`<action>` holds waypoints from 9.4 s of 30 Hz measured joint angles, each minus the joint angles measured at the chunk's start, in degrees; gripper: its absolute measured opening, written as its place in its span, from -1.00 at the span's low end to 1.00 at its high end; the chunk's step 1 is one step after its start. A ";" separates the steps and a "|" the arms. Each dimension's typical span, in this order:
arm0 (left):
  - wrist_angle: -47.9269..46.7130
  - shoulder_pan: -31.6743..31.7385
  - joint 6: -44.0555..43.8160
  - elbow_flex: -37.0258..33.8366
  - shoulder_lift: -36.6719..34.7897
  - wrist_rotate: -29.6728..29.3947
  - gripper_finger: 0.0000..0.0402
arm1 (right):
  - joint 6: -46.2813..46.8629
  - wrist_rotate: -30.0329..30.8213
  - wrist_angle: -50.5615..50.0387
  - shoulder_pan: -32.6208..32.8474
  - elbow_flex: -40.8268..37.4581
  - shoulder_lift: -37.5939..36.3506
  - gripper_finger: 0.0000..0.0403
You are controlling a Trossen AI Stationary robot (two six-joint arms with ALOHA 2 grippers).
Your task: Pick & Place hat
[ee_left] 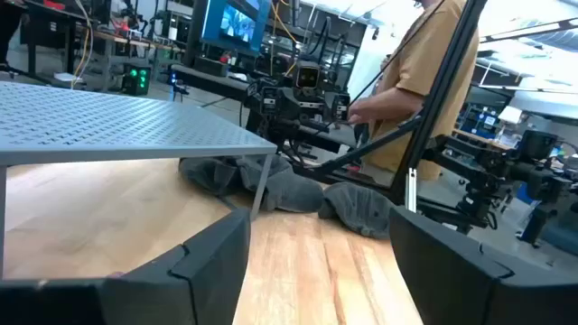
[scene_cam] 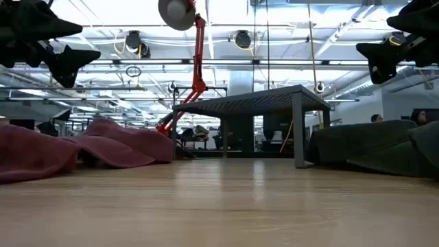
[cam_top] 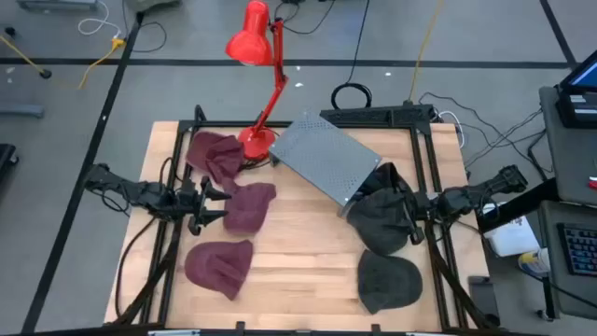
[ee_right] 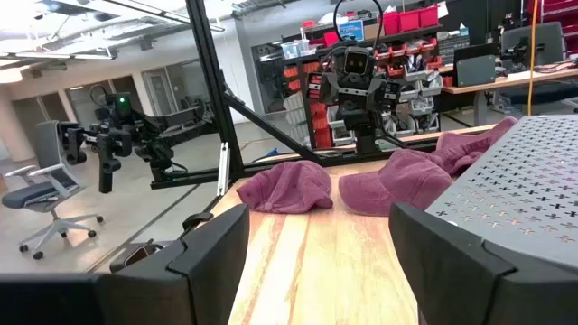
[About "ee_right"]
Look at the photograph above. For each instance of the clear plastic container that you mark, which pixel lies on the clear plastic container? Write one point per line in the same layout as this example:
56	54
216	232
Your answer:
295	49

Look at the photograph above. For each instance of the grey perforated metal stand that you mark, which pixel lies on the grey perforated metal stand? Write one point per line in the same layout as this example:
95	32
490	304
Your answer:
519	180

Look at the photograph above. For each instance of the black storage shelf rack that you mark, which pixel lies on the black storage shelf rack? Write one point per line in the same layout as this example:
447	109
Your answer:
303	104

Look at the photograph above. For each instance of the grey office chair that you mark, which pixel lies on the grey office chair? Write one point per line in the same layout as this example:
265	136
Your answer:
49	180

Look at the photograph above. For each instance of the white metal bracket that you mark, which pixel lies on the white metal bracket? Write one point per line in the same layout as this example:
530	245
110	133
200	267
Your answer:
222	169

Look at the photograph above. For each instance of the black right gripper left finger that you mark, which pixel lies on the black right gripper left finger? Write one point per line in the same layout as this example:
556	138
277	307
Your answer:
198	271

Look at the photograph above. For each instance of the black aluminium table frame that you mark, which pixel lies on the black aluminium table frame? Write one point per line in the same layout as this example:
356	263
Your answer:
210	67

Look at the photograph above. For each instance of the black robot arm green light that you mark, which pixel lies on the black robot arm green light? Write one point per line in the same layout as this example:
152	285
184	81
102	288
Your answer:
113	140

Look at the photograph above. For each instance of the red plastic storage bin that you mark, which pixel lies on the red plastic storage bin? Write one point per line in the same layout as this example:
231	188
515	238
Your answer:
428	16
408	20
391	23

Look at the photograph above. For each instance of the dark grey monitor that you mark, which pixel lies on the dark grey monitor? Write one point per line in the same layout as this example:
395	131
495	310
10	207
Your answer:
474	70

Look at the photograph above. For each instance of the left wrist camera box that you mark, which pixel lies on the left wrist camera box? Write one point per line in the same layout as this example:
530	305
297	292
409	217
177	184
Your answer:
357	62

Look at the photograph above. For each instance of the maroon hat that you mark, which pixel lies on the maroon hat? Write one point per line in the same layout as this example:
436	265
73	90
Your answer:
289	187
469	144
397	185

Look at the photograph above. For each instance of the blue cardboard box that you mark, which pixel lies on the blue cardboard box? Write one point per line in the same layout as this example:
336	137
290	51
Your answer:
351	30

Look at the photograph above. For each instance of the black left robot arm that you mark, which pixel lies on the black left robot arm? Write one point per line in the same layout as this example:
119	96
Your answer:
365	135

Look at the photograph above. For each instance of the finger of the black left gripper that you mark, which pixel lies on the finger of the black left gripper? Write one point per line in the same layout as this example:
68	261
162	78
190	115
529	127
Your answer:
321	88
386	94

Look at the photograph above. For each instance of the wooden office desk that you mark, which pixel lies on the wooden office desk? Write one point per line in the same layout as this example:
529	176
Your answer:
510	81

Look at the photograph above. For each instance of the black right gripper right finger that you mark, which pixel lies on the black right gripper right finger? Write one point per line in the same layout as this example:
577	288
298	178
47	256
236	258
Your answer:
451	280

